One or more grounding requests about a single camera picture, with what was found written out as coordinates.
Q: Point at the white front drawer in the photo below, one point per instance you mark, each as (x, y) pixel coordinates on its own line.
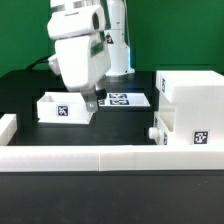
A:
(162, 130)

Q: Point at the white drawer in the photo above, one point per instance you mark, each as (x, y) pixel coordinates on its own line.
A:
(63, 107)
(162, 130)

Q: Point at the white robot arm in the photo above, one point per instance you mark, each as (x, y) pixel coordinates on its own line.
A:
(116, 34)

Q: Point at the white marker base plate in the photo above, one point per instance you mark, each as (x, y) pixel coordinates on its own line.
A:
(124, 100)

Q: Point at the white drawer cabinet box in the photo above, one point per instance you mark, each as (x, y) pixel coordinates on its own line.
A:
(196, 98)

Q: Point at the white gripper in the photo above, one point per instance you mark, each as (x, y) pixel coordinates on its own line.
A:
(81, 50)

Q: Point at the white U-shaped fence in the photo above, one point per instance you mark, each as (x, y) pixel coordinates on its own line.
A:
(102, 158)

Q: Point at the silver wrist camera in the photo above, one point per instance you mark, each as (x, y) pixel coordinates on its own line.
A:
(54, 65)

